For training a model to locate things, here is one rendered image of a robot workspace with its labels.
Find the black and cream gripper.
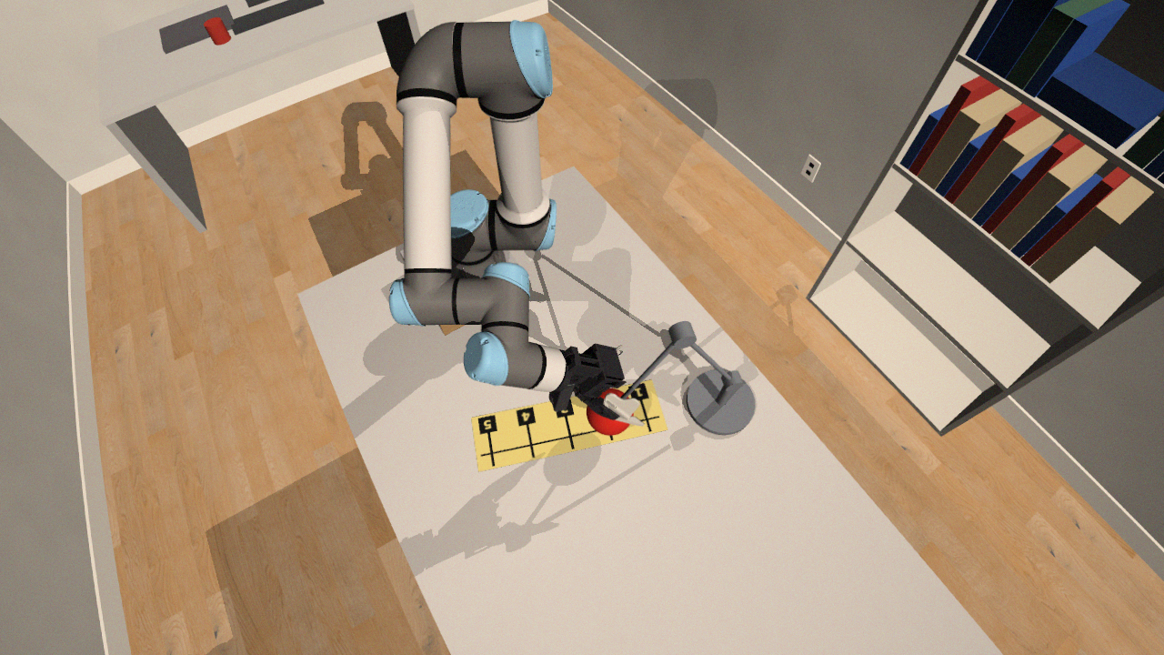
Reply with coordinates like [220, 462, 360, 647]
[554, 343, 645, 427]

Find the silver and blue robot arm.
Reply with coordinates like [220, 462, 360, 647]
[389, 20, 576, 412]

